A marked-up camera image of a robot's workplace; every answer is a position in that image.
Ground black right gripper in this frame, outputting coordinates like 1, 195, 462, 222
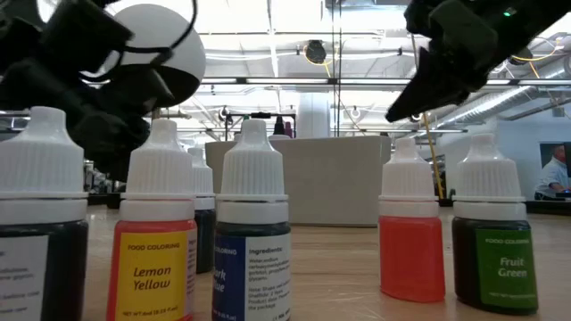
385, 0, 505, 124

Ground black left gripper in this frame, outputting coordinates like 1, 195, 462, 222
0, 0, 175, 182

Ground fruit green food coloring bottle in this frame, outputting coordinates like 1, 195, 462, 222
451, 132, 540, 316

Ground dark blue food coloring bottle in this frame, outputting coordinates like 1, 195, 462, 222
211, 118, 292, 321

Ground red food coloring bottle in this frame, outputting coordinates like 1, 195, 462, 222
377, 136, 447, 304

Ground lemon yellow food coloring bottle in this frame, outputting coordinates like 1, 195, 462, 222
105, 118, 198, 321

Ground white globe lamp black base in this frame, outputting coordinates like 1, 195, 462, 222
100, 3, 207, 120

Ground black vertical pole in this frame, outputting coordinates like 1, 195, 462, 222
330, 0, 343, 139

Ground white round building column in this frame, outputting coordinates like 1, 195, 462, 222
296, 92, 334, 139

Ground black metal rack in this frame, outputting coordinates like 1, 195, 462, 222
224, 111, 298, 139

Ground person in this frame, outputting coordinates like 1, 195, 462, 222
534, 143, 571, 202

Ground yellow hanging cable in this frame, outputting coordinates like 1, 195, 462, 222
420, 111, 445, 201

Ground black ceiling cord reel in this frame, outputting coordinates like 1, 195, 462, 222
303, 38, 328, 65

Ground black aluminium table frame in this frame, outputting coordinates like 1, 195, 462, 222
87, 192, 571, 218

